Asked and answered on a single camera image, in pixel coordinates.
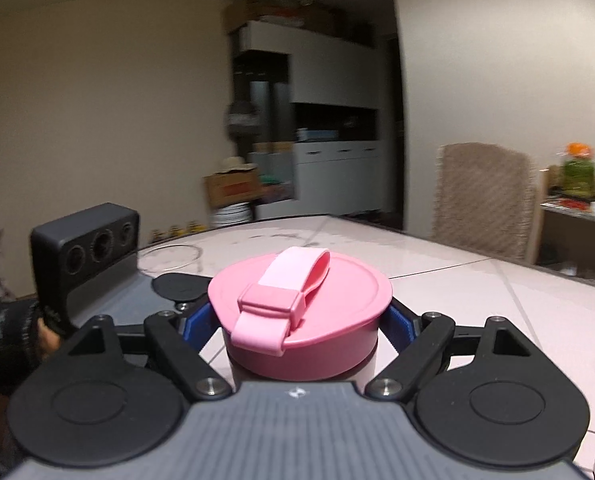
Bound stack of white plates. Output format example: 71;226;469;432
211;202;252;229

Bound person's left forearm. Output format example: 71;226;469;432
0;299;44;396

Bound grey hanging bag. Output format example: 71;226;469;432
224;99;259;137

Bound white and black cabinet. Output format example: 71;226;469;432
228;20;394;222

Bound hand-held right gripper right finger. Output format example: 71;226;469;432
365;305;528;402

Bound cardboard boxes on cabinet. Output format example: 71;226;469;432
224;0;375;47

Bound pink steel-rimmed bottle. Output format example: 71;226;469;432
226;337;379;386

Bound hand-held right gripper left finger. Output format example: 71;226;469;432
70;304;232;402

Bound clear glass bowl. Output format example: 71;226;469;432
138;243;202;277

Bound chair with quilted beige cover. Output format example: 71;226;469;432
431;142;539;264

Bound straw hat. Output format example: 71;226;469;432
215;156;257;176

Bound pink bottle cap with strap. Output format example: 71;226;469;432
207;246;394;381

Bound brown cardboard box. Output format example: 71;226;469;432
204;169;262;209

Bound wooden shelf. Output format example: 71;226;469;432
526;165;595;288

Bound person's left hand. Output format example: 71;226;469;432
37;317;63;362

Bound green jar with orange lid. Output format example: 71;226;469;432
559;142;595;197

